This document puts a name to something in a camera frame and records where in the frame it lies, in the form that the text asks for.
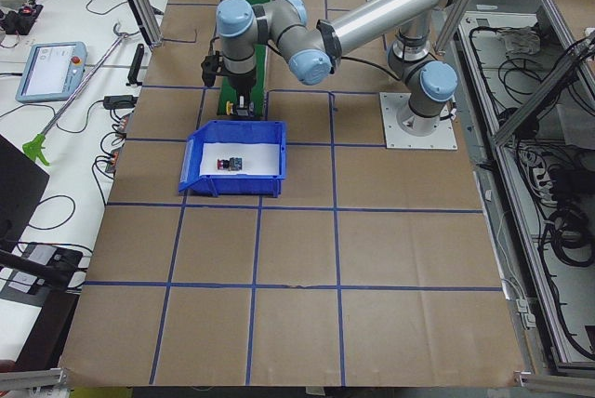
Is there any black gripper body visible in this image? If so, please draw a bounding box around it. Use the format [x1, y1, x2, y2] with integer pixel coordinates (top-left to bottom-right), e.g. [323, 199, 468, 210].
[228, 70, 256, 103]

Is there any yellow push button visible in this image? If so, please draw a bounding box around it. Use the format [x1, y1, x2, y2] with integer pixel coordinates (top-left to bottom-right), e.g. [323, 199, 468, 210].
[225, 101, 255, 117]

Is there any red push button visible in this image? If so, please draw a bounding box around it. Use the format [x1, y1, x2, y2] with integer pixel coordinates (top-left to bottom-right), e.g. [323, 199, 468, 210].
[217, 157, 243, 172]

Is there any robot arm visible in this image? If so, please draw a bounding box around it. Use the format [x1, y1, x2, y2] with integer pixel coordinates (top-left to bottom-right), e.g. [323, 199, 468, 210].
[201, 0, 458, 113]

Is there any left blue plastic bin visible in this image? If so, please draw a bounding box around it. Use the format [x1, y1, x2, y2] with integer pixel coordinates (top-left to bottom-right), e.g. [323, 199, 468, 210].
[178, 120, 286, 197]

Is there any green conveyor belt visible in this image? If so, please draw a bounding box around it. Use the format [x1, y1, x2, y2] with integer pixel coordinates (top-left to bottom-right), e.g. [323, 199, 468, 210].
[216, 0, 271, 118]

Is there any black power adapter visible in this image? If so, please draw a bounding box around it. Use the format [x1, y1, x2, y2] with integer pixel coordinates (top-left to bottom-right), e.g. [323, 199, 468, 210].
[102, 95, 138, 110]

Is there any teach pendant tablet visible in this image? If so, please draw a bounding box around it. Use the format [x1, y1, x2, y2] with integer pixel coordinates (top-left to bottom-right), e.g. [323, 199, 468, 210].
[15, 42, 87, 103]

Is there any reach grabber tool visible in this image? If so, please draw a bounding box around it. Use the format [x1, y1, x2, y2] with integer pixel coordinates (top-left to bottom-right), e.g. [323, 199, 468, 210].
[22, 22, 135, 166]

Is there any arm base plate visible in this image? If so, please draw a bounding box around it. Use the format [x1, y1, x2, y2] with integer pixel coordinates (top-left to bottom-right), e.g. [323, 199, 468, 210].
[379, 92, 457, 152]

